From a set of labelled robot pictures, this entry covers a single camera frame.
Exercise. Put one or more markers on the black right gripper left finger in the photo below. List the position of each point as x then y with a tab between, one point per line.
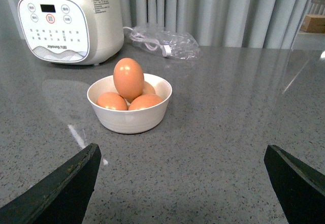
62	196

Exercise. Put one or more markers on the white Joyoung cooker appliance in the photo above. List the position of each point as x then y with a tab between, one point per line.
73	32

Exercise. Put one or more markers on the clear plastic bag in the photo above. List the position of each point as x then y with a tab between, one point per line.
155	39

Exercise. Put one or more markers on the white ceramic bowl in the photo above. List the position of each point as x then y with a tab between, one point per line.
130	122

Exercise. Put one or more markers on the brown egg back in bowl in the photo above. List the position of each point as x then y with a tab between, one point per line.
148	88

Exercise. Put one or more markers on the brown egg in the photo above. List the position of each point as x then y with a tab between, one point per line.
145	101
128	79
148	88
112	101

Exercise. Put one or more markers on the grey curtain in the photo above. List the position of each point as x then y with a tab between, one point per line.
226	23

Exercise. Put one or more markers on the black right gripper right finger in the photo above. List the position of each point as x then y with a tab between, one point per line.
299	188

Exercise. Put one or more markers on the cardboard box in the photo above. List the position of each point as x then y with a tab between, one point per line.
313	23

